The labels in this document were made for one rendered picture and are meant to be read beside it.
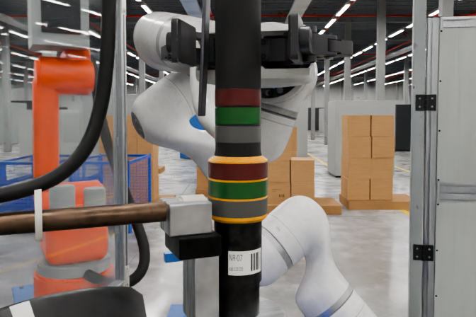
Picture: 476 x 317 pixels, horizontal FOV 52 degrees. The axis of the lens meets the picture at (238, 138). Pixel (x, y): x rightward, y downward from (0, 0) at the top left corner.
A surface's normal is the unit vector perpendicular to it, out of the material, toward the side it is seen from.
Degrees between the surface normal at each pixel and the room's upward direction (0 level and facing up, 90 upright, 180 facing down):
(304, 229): 80
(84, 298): 35
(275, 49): 90
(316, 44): 90
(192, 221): 90
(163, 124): 88
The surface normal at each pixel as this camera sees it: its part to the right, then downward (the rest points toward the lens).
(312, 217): 0.16, -0.39
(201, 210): 0.38, 0.04
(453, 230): -0.22, 0.05
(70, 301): 0.37, -0.78
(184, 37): 0.98, 0.02
